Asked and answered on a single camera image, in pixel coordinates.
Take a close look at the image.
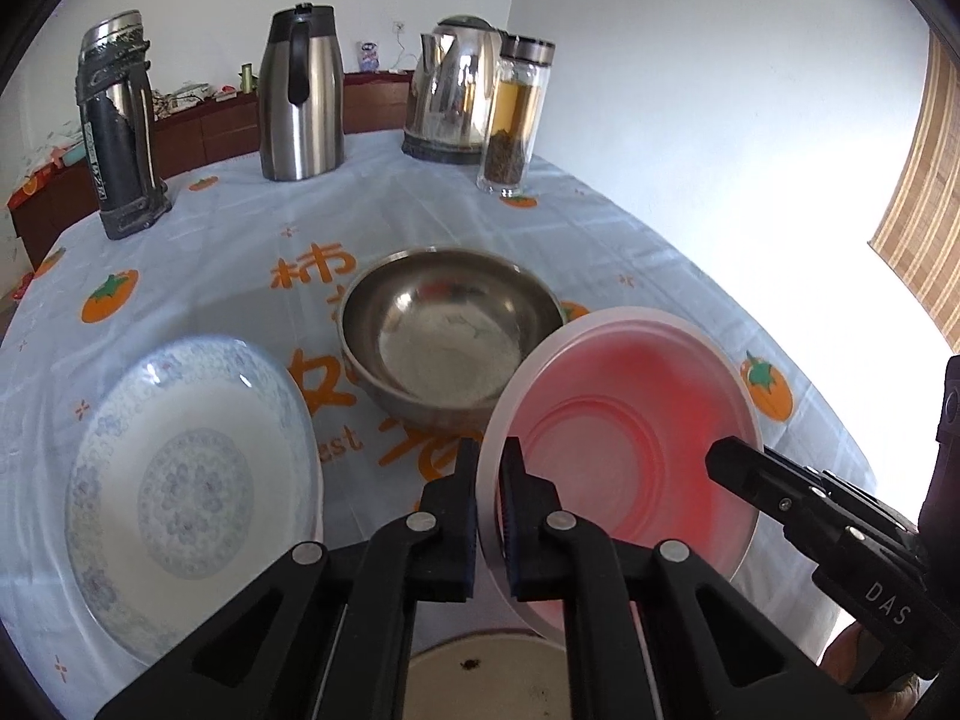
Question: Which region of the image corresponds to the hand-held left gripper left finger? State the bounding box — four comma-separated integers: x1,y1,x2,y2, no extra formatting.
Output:
94,437,481,720

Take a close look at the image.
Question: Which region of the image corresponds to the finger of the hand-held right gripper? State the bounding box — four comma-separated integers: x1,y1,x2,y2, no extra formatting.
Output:
705,435,910,572

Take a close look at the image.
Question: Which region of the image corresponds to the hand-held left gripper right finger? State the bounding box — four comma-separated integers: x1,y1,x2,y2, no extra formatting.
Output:
501,435,826,720

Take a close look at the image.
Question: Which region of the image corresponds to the red plastic bowl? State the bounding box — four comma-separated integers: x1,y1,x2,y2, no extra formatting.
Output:
478,306,766,650

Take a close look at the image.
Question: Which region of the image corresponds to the cream enamel plate dark rim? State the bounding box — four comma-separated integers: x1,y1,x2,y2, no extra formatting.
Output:
405,631,575,720

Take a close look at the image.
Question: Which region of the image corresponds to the stainless steel bowl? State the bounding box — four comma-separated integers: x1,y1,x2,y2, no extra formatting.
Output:
337,247,567,428

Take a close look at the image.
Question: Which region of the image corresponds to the blue patterned white plate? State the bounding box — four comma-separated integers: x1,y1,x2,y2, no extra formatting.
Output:
64,336,325,667

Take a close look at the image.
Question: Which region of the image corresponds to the bamboo window blind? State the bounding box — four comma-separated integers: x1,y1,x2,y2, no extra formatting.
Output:
868,34,960,353

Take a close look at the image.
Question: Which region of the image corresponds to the light blue printed tablecloth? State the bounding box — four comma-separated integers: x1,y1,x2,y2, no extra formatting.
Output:
0,127,878,720

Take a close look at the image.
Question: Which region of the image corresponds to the glass tea bottle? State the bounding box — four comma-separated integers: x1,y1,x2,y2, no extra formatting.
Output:
476,34,557,197

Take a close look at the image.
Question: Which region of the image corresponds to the stainless electric kettle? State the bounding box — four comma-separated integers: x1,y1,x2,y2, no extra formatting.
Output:
401,15,505,164

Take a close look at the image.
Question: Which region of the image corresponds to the dark wooden sideboard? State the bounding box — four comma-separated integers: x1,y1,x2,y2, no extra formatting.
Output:
7,71,417,271

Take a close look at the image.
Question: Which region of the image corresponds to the black and steel thermos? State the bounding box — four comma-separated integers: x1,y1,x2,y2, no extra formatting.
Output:
75,10,172,241

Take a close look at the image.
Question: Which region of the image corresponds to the orange printed box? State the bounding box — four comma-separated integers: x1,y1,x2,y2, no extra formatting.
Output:
7,169,57,215

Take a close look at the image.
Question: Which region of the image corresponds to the steel carafe with black handle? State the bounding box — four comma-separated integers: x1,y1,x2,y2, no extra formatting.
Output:
259,4,346,182

